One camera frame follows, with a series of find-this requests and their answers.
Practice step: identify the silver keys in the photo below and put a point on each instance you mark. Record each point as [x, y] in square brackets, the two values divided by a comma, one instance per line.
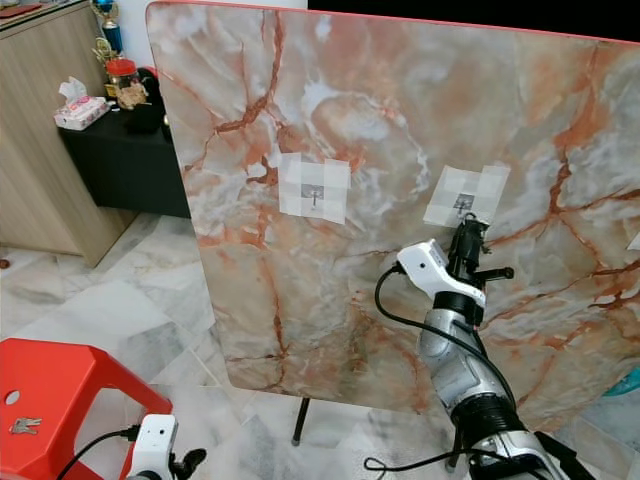
[24, 426]

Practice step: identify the black eared plush toy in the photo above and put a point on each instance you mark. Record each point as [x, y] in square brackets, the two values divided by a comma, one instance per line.
[155, 95]

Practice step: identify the teal plastic item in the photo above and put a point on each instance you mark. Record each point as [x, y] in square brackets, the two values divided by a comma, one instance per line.
[625, 382]

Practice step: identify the jar with red lid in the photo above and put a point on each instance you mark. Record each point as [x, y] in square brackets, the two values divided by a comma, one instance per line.
[122, 76]

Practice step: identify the pink tissue pack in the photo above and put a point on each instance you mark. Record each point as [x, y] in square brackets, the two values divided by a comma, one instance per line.
[82, 112]

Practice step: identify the black low table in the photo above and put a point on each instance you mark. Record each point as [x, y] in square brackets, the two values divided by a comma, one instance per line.
[125, 165]

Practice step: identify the black table leg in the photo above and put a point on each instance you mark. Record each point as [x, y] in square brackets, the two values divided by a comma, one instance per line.
[301, 420]

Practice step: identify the red flat tray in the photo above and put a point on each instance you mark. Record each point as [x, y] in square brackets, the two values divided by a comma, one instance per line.
[20, 8]

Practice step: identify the red plastic stool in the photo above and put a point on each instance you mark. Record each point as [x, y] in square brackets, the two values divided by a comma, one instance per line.
[80, 370]

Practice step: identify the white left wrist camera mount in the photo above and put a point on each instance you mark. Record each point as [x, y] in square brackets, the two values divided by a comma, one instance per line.
[153, 440]

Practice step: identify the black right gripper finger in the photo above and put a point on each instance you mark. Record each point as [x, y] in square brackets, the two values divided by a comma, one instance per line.
[458, 232]
[476, 229]

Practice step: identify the light wood cabinet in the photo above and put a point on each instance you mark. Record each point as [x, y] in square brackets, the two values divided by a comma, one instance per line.
[40, 140]

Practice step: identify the marble pattern table top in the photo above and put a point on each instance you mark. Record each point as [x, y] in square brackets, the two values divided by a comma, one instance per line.
[310, 310]

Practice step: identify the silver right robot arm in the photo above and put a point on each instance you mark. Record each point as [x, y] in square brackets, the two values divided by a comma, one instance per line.
[455, 370]

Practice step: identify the white tape patch with hook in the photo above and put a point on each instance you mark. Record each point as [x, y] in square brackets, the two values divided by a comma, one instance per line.
[295, 178]
[490, 188]

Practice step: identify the blue and gold trophy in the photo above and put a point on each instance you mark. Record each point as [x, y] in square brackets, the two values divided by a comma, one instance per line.
[110, 30]

